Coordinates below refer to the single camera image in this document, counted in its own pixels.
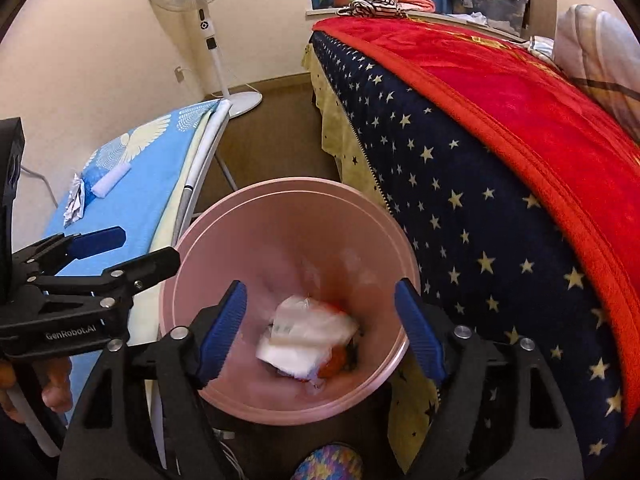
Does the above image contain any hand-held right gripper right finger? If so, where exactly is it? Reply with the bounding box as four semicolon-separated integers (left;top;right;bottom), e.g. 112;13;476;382
394;277;586;480

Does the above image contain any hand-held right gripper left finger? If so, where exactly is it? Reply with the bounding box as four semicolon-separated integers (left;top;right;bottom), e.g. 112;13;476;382
64;280;249;480

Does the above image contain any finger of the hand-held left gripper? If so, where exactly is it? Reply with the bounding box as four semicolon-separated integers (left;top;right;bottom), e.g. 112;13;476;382
25;246;181;312
10;226;127;281

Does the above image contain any white packet with green print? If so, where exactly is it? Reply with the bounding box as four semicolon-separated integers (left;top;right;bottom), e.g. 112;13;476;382
255;295;361;381

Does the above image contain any orange cloth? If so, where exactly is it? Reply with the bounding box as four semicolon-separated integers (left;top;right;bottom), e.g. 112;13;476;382
317;300;362;382

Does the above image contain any pink plastic bin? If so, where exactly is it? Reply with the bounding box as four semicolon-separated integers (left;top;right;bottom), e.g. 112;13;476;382
159;176;422;427

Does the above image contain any person's left hand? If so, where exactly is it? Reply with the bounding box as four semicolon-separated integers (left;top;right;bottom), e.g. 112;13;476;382
0;354;74;426

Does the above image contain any crumpled silver wrapper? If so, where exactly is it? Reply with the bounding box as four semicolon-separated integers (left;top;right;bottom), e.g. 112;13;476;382
62;172;88;228

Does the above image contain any lavender folded cloth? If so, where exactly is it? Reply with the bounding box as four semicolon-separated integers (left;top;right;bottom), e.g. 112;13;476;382
90;162;132;198

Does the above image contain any blue feather print sheet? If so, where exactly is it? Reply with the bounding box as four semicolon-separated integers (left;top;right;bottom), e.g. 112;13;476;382
39;99;223;346

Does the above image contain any bed with red blanket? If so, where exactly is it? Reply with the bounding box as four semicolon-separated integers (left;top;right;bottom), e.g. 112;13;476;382
310;30;626;480

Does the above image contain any colourful knitted slipper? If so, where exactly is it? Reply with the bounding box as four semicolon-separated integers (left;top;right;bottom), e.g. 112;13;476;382
295;442;363;480

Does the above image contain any white folding cot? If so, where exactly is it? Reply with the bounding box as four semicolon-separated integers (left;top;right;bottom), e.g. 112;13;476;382
145;97;241;476

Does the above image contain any yellowish bed skirt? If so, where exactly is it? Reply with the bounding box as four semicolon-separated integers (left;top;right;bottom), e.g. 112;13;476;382
301;42;441;466

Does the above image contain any red fleece blanket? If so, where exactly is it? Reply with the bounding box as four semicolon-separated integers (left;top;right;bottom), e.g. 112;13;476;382
314;16;640;428

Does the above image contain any light blue cloth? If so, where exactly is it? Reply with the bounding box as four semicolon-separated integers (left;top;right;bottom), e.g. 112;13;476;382
527;35;558;68

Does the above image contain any pink cloth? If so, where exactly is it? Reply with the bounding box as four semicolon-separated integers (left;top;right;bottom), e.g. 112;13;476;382
385;0;437;13

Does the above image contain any striped clothing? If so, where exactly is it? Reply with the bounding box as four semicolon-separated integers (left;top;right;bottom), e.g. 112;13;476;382
336;0;407;18

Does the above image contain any plaid white pillow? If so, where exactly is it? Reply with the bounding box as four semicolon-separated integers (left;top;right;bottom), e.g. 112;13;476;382
554;4;640;133

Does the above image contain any grey plastic storage box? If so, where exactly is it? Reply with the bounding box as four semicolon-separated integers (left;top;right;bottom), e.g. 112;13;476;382
446;0;531;36

